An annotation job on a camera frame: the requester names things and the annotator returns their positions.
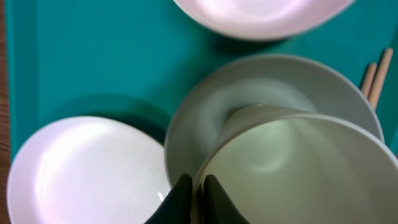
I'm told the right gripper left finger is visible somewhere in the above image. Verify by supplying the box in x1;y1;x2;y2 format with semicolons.
145;174;193;224

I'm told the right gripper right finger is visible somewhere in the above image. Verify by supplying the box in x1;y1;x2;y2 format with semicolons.
203;174;249;224

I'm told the pale green cup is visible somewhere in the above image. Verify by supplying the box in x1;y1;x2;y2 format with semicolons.
193;105;397;223

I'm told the large white plate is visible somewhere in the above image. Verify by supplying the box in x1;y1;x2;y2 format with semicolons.
7;116;170;224

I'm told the grey green saucer bowl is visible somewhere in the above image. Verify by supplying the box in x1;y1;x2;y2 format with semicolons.
164;54;384;185

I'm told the teal serving tray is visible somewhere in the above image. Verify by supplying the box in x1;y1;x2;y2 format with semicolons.
2;1;397;155

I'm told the pink white bowl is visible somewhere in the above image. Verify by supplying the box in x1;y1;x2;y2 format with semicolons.
174;0;354;41

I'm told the left wooden chopstick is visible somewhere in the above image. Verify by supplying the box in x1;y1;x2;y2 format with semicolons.
361;63;377;98

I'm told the wooden chopstick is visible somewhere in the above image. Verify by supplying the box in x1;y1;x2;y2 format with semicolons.
361;63;377;98
368;47;394;109

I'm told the right wooden chopstick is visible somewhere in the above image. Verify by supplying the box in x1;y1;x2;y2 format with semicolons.
368;47;394;109

